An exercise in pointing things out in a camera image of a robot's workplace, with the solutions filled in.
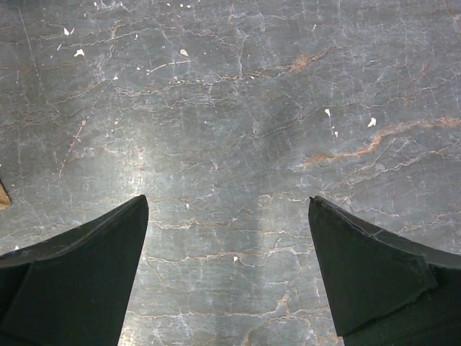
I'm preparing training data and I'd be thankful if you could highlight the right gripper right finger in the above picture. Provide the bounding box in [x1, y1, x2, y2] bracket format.
[308, 196, 460, 345]

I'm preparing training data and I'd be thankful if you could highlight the brown canvas bag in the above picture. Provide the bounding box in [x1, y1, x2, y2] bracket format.
[0, 182, 12, 210]

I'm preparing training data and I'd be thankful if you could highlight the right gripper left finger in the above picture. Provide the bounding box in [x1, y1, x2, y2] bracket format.
[1, 195, 148, 345]

